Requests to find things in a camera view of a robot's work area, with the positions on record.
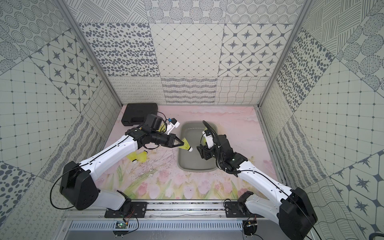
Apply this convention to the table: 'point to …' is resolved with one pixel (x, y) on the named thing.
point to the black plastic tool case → (135, 113)
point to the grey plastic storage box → (191, 131)
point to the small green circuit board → (121, 224)
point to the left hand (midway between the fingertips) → (186, 146)
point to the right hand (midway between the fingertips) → (203, 146)
